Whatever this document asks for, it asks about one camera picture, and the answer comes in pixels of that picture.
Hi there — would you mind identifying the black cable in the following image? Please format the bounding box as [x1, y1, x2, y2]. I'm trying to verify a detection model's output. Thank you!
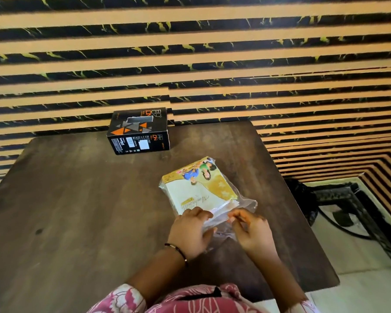
[315, 205, 373, 240]

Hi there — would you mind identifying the black strap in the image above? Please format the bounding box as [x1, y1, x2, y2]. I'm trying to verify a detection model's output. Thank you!
[179, 286, 223, 302]

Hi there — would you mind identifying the pink floral garment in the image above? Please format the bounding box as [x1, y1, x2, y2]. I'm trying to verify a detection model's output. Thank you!
[87, 283, 320, 313]

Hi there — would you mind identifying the person's left hand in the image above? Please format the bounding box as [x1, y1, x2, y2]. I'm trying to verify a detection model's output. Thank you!
[167, 206, 218, 261]

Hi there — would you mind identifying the person's right hand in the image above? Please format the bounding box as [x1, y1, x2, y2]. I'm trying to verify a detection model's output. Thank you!
[226, 208, 279, 260]

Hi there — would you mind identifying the person's left forearm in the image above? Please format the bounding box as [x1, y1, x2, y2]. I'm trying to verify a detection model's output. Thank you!
[127, 245, 188, 308]

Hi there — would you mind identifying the yellow white printed packet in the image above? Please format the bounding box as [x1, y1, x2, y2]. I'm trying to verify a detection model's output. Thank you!
[162, 156, 240, 222]

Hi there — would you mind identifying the black box with orange triangles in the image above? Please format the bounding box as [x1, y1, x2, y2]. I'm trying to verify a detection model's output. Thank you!
[106, 107, 171, 156]

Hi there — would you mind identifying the black thread wrist band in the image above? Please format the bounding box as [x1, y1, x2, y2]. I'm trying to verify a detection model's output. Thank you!
[164, 243, 189, 268]

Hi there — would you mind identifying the person's right forearm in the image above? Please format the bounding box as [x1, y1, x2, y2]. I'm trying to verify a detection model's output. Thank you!
[250, 252, 308, 311]

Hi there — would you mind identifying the clear plastic bag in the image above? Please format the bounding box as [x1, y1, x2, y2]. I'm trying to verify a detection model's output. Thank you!
[159, 156, 258, 252]

